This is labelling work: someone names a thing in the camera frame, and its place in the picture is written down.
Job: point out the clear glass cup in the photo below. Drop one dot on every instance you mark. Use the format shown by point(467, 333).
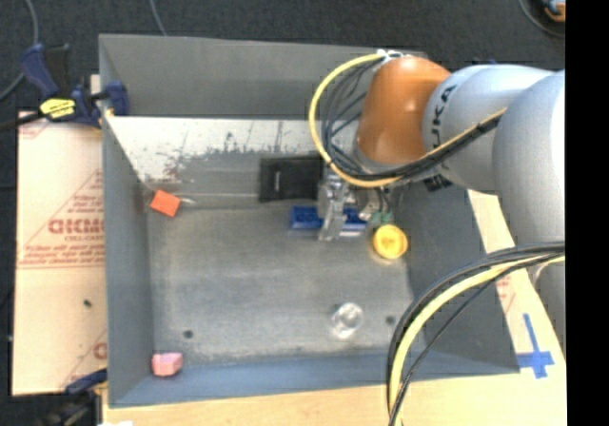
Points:
point(347, 319)

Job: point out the brown cardboard board, red print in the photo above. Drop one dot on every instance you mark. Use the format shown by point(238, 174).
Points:
point(57, 243)

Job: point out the grey metal bin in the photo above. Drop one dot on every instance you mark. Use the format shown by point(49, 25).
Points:
point(266, 281)

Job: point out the pink block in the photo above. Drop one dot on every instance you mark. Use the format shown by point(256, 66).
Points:
point(166, 364)

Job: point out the blue flat block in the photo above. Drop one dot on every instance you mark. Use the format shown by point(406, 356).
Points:
point(304, 218)

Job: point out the yellow round toy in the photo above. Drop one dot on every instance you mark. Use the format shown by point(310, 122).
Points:
point(390, 241)

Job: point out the orange block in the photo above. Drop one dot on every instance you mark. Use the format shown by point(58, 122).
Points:
point(165, 203)

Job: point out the black box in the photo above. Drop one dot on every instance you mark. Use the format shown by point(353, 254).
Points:
point(288, 179)

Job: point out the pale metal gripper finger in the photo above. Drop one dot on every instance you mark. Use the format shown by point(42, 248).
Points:
point(339, 222)
point(325, 224)

